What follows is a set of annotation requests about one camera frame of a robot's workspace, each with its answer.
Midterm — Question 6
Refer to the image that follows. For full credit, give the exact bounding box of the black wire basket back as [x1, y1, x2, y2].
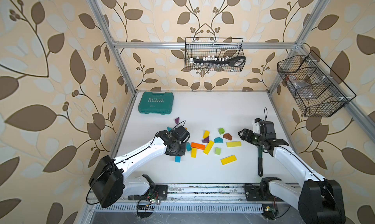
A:
[183, 37, 245, 73]

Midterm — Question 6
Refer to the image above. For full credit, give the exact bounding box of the brown house-shaped block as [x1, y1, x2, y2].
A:
[223, 133, 232, 141]

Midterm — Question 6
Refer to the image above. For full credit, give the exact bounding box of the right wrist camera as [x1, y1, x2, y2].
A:
[253, 118, 264, 134]

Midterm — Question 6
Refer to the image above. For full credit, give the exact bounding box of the black wire basket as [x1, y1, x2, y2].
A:
[183, 37, 245, 73]
[277, 51, 356, 117]

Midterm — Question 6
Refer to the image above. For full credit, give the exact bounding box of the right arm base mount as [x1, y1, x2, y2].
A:
[244, 177, 283, 202]

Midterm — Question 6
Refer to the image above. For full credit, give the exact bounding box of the long yellow block diagonal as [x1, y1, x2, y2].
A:
[203, 141, 214, 155]

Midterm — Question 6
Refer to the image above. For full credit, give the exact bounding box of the orange rectangular block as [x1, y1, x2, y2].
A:
[191, 142, 206, 150]

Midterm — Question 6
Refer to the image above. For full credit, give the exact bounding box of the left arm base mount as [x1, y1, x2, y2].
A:
[126, 174, 168, 201]

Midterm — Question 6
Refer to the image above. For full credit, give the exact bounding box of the yellow flat block right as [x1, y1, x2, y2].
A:
[226, 141, 242, 148]

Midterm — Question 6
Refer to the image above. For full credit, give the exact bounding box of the socket bit holder strip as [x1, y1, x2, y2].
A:
[188, 56, 246, 68]

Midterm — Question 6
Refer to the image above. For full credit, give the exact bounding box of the light green cube centre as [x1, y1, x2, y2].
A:
[215, 148, 221, 155]

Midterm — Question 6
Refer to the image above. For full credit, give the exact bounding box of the teal house-shaped block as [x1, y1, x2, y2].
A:
[214, 137, 224, 143]

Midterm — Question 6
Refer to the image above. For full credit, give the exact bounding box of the green handled tool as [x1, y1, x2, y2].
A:
[258, 146, 264, 177]

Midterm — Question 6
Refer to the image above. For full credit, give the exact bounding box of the teal wedge block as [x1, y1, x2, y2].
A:
[186, 142, 192, 152]

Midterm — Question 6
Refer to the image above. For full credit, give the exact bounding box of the dark purple triangle block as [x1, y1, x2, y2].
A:
[202, 136, 210, 143]

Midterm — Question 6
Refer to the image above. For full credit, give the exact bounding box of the yellow small block centre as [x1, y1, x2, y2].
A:
[203, 131, 210, 139]

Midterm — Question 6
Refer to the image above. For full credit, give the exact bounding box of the clear plastic bag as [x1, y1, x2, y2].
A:
[288, 74, 314, 99]

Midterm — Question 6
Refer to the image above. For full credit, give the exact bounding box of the yellow long block bottom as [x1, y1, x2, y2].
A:
[221, 155, 237, 165]

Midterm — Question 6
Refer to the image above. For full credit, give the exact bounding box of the aluminium rail front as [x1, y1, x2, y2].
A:
[115, 183, 266, 203]

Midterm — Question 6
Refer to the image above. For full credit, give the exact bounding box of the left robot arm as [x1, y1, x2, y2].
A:
[88, 126, 190, 208]

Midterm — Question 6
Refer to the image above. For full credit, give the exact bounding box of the yellow small block bottom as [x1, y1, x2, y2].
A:
[191, 148, 197, 158]

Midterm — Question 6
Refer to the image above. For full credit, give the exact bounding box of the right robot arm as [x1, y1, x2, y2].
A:
[238, 118, 346, 224]

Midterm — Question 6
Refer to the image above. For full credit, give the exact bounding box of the yellow small block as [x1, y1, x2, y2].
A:
[203, 131, 210, 139]
[191, 148, 197, 158]

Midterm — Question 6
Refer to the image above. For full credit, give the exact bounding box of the black wire basket right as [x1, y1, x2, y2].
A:
[277, 51, 356, 117]

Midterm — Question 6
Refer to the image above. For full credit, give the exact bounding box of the green plastic tool case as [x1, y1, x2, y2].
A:
[138, 92, 174, 115]

